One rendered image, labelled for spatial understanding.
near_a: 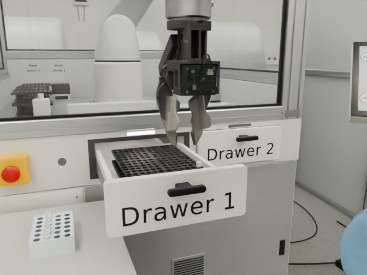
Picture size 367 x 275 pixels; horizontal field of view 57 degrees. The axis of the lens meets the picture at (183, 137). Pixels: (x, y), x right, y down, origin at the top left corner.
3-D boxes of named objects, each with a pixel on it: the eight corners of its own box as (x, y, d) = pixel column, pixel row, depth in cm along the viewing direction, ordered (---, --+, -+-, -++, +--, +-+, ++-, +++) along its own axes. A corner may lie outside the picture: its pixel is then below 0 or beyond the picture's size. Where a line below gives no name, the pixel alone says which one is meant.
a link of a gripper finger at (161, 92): (155, 118, 58) (161, 66, 56) (153, 117, 59) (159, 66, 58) (181, 120, 60) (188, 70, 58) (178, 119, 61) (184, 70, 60)
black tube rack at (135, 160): (202, 193, 79) (203, 167, 77) (127, 204, 73) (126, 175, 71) (172, 165, 99) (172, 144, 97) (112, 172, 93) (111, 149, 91)
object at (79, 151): (298, 159, 117) (301, 118, 113) (-46, 201, 83) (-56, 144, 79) (195, 115, 203) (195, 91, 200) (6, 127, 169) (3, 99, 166)
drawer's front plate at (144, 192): (245, 214, 72) (248, 165, 69) (107, 239, 62) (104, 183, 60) (241, 211, 73) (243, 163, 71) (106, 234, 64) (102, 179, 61)
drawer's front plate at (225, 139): (279, 158, 112) (282, 126, 109) (199, 168, 102) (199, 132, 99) (276, 157, 113) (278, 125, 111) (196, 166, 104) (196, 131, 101)
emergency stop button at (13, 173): (21, 182, 80) (18, 166, 79) (1, 184, 79) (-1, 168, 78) (22, 178, 83) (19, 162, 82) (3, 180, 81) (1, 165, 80)
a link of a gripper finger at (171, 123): (166, 152, 55) (174, 96, 54) (157, 143, 61) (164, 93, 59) (184, 153, 57) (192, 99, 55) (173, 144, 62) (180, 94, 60)
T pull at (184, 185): (206, 192, 63) (206, 185, 63) (168, 198, 61) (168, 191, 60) (199, 185, 66) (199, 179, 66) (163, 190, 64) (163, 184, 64)
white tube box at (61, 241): (75, 253, 68) (74, 235, 67) (30, 261, 65) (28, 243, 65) (74, 225, 80) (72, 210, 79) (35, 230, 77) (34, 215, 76)
